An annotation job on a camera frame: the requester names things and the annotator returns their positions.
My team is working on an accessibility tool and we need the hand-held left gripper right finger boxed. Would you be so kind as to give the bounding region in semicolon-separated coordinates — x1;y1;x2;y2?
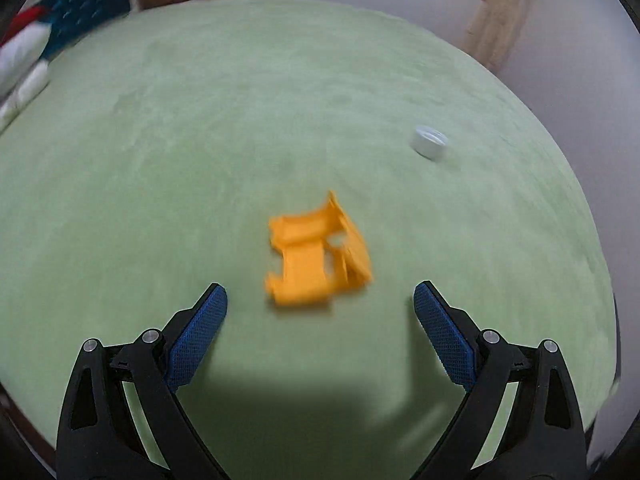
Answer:
412;280;587;480

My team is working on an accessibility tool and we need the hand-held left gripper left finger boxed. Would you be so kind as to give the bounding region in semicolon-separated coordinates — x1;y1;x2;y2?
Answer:
56;282;231;480

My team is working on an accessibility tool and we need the orange carton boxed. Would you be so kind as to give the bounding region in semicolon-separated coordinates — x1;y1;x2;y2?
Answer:
264;190;375;308

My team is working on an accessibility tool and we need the white bottle cap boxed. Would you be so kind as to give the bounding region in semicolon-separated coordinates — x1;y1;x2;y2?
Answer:
410;124;448;162

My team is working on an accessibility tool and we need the beige bamboo slat strip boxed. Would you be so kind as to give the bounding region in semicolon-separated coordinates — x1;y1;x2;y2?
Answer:
465;0;544;70

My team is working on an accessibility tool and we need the blue white red quilt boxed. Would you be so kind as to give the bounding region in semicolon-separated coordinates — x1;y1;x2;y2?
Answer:
0;0;133;131

